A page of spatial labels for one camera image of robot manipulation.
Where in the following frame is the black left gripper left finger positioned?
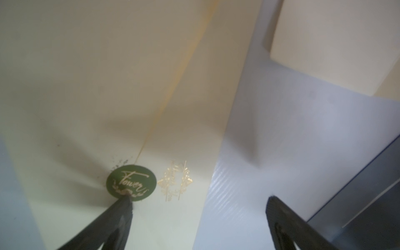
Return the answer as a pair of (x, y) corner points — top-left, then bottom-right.
(60, 196), (133, 250)

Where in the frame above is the white card grey envelope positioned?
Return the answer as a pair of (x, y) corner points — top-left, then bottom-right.
(342, 177), (400, 229)

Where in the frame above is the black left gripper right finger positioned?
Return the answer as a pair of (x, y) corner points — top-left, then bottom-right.
(266, 196), (336, 250)

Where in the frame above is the cream envelope green seal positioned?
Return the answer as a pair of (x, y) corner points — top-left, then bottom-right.
(1, 1), (261, 250)

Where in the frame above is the dark grey envelope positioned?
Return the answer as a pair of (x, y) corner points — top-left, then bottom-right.
(308, 138), (400, 250)

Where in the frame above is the cream envelope brown seal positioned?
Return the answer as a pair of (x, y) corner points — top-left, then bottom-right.
(270, 1), (400, 101)

